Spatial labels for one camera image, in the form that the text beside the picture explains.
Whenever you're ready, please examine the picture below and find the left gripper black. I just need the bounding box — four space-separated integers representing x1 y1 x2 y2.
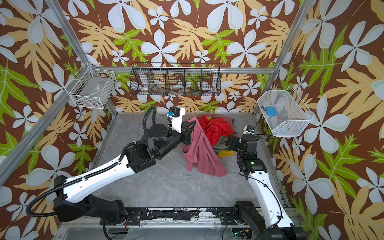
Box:
153 117 194 161

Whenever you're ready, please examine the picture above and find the pink cloth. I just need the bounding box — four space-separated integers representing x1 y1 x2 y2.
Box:
181 117 228 177

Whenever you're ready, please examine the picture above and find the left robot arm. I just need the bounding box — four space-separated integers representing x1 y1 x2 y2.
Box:
54 121 197 225

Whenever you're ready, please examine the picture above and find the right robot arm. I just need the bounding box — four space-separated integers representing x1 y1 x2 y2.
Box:
226 134 307 240

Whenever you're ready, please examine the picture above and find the yellow cloth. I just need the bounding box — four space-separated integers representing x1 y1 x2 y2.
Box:
218 150 235 158

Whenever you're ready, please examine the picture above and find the red cloth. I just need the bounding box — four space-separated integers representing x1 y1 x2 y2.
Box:
198 115 235 146

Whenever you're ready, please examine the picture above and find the blue object in basket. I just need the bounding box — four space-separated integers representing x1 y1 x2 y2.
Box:
261 106 278 117

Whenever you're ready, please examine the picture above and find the white mesh basket right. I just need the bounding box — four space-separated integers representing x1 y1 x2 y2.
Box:
258 88 314 138

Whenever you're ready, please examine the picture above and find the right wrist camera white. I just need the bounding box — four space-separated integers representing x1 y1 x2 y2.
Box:
243 125 255 135

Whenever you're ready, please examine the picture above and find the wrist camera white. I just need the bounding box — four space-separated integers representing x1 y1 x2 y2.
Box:
243 125 255 135
167 107 185 134

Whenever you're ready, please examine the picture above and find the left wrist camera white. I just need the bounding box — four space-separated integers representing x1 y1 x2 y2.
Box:
167 107 185 134

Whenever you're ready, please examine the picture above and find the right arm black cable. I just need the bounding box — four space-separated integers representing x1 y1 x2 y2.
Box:
239 131 284 240

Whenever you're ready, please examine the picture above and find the black wire basket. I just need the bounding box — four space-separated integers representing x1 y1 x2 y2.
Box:
128 63 222 96

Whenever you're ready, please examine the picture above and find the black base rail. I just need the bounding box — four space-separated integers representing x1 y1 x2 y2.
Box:
126 207 236 226

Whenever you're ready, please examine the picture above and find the white wire basket left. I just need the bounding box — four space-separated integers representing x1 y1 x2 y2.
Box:
66 65 117 109

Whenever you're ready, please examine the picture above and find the aluminium frame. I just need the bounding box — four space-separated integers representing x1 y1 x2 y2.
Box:
1 1 303 240

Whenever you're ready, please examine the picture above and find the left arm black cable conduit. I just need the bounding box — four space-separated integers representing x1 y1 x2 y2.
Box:
25 105 158 218

